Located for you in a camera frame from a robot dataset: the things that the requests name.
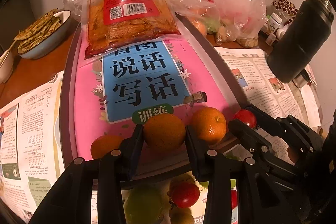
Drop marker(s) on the white medicine bottle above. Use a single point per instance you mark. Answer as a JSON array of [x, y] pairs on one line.
[[274, 22]]

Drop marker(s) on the blue bowl of flatbreads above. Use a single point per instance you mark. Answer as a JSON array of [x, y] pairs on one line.
[[44, 35]]

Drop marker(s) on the pink blue Chinese book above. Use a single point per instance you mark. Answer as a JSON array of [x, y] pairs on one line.
[[116, 92]]

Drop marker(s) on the orange tangerine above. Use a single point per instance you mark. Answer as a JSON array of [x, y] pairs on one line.
[[164, 132], [105, 144], [209, 124]]

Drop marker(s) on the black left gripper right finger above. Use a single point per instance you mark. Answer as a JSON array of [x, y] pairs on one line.
[[259, 199]]

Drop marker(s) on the English student newspaper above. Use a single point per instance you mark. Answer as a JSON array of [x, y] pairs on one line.
[[31, 154]]

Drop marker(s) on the green mango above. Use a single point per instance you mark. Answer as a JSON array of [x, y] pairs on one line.
[[205, 184], [144, 205]]

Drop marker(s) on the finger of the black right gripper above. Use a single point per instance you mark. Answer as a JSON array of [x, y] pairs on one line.
[[280, 127], [258, 146]]

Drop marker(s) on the red cherry tomato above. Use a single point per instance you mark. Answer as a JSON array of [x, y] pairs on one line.
[[247, 117], [234, 199], [184, 194]]

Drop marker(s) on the small brown-green fruit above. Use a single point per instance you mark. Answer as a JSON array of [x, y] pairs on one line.
[[180, 216]]

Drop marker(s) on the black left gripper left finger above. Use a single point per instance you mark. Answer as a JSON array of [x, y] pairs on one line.
[[69, 199]]

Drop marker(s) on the black thermos flask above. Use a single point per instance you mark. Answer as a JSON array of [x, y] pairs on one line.
[[302, 40]]

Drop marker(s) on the red-labelled snack bag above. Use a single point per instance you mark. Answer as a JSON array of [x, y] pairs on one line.
[[114, 24]]

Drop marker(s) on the small white bowl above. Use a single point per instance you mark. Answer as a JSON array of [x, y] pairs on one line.
[[6, 68]]

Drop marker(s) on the wooden chopsticks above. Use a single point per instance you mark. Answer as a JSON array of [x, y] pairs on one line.
[[4, 56]]

